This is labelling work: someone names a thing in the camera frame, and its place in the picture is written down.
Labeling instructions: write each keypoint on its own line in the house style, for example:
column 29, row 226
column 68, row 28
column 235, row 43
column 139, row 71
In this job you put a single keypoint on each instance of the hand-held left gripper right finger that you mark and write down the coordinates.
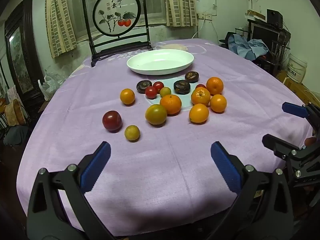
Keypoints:
column 225, row 167

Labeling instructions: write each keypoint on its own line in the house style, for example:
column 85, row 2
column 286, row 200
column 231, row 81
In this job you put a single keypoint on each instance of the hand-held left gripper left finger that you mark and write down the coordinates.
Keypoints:
column 96, row 170

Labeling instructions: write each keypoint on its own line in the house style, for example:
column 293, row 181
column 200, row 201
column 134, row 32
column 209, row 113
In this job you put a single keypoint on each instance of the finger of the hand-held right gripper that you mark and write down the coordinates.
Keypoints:
column 293, row 109
column 277, row 145

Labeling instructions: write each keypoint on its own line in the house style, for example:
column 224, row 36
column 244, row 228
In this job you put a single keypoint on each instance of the dark red plum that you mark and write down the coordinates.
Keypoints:
column 112, row 121

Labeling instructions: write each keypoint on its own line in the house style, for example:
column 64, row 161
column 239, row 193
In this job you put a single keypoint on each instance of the small yellow plum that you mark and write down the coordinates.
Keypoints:
column 132, row 133
column 165, row 91

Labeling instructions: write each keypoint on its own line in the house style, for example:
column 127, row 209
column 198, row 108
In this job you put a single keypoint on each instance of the small orange tangerine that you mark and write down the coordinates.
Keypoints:
column 127, row 96

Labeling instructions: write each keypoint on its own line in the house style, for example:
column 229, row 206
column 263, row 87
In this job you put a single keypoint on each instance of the yellow-green tomato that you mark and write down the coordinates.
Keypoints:
column 156, row 114

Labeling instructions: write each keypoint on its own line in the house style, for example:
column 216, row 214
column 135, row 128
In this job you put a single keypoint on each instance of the red cherry tomato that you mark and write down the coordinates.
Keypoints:
column 158, row 85
column 200, row 86
column 151, row 92

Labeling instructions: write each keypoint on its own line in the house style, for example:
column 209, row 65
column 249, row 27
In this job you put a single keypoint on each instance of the dark wrinkled passion fruit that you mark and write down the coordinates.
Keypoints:
column 192, row 77
column 182, row 87
column 143, row 86

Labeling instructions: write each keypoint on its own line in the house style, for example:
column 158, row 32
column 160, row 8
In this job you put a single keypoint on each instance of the white oval plate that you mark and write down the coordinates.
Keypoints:
column 160, row 61

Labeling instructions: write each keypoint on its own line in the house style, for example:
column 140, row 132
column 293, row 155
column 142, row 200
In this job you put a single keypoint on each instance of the person's right hand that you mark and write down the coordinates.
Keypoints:
column 310, row 141

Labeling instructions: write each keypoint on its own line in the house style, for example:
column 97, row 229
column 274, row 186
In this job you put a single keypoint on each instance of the white plastic bucket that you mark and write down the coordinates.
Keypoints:
column 296, row 67

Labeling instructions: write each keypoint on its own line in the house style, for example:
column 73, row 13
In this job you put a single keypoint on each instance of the purple tablecloth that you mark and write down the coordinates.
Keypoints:
column 175, row 155

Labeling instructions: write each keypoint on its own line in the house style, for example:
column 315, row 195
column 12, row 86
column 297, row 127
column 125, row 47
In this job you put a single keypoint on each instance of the blue cloth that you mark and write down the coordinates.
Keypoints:
column 247, row 46

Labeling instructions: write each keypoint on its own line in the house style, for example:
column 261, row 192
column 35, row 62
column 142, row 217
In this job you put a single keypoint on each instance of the black computer monitor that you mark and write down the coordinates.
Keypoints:
column 265, row 33

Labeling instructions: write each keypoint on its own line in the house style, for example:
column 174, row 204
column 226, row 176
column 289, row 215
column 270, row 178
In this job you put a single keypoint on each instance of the black speaker box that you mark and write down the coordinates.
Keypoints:
column 274, row 17

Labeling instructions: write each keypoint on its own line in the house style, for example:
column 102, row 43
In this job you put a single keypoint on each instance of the white plastic bag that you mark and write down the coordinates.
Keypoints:
column 51, row 86

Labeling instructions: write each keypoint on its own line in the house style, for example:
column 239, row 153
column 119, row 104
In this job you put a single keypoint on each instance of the wicker basket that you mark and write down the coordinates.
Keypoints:
column 15, row 112

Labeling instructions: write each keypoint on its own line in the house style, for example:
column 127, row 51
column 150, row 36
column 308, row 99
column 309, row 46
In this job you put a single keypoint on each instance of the dark wooden framed picture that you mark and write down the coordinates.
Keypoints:
column 20, row 65

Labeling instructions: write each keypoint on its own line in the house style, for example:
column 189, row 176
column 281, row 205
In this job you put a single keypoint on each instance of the checked beige curtain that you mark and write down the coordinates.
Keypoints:
column 180, row 5
column 60, row 25

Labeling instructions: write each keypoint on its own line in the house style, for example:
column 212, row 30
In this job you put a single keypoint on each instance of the framed persimmon painting screen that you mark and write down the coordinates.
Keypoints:
column 115, row 15

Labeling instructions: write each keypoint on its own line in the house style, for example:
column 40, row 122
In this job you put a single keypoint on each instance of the white wall power strip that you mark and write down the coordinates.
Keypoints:
column 205, row 16

